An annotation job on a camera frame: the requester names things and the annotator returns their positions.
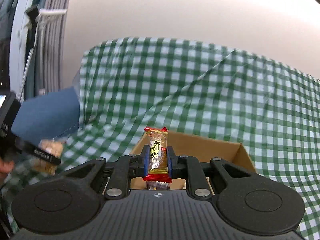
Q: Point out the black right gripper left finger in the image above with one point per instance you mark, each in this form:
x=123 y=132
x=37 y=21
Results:
x=94 y=197

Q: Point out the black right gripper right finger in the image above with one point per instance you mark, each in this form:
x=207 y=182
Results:
x=245 y=200

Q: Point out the small gold red snack packet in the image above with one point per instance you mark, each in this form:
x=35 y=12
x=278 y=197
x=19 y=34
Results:
x=158 y=165

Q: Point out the person's left hand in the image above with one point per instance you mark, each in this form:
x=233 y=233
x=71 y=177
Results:
x=6 y=167

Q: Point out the blue sofa cushion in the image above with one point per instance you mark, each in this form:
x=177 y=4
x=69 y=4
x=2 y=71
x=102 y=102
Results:
x=52 y=116

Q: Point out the grey pleated curtain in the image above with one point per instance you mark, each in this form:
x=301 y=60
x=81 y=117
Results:
x=49 y=52

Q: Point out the clear bag of biscuits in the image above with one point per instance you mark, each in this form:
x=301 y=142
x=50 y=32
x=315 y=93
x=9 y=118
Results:
x=47 y=156

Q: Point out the brown cardboard box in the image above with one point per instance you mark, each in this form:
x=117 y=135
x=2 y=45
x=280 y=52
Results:
x=204 y=149

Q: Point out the purple candy wrapper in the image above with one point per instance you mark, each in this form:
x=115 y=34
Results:
x=157 y=185

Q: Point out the green white checkered cloth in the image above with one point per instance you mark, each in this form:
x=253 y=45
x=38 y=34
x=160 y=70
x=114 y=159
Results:
x=202 y=89

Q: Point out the white window frame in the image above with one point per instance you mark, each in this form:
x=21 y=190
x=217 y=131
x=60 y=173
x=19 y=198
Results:
x=24 y=33

